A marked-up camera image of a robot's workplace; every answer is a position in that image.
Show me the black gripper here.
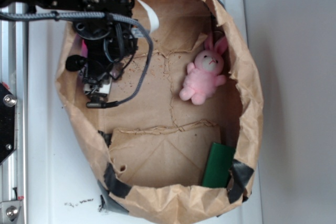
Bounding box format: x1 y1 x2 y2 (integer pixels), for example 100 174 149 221
66 12 139 109

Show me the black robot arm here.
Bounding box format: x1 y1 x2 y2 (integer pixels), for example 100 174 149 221
1 0 141 109

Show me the pink plush bunny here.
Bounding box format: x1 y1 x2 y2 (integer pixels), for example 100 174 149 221
179 34 228 105

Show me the brown paper bag tray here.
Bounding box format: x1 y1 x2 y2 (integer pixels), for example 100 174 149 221
56 0 264 223

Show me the green rectangular block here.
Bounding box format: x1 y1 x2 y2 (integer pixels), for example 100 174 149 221
202 143 236 188

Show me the white flat ribbon cable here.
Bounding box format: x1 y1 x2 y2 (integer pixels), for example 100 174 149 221
110 0 161 31

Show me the grey braided cable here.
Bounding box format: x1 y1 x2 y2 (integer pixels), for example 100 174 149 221
0 11 154 109

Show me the aluminium frame rail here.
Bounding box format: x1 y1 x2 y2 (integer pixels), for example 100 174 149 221
1 20 28 223

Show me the black bracket plate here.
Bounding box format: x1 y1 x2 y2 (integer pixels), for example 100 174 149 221
1 82 17 165

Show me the silver corner bracket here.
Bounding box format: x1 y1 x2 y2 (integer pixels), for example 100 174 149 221
1 200 22 224

